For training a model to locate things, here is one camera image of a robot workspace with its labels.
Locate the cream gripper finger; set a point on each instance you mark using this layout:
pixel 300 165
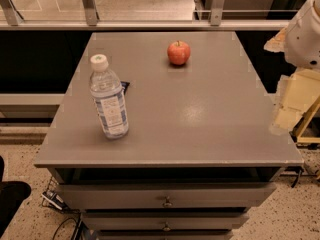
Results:
pixel 277 43
pixel 294 96

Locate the red apple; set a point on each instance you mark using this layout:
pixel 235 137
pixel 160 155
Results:
pixel 178 52

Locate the clear blue-label water bottle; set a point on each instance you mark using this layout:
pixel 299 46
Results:
pixel 108 96

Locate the grey drawer cabinet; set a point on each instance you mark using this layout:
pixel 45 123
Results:
pixel 206 121

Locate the top grey drawer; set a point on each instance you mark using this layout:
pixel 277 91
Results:
pixel 165 196

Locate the grey drawer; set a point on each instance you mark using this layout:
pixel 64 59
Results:
pixel 165 196
pixel 161 235
pixel 165 221

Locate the middle grey drawer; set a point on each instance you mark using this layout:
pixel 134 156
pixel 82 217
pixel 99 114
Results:
pixel 165 221

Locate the bottom grey drawer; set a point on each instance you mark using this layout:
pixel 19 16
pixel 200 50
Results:
pixel 161 235

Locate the metal railing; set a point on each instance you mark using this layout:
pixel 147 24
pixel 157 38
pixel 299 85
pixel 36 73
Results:
pixel 107 15

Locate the power strip on floor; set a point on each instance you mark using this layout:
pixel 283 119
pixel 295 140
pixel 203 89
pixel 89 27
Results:
pixel 54 199

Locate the black chair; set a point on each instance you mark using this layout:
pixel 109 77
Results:
pixel 12 194

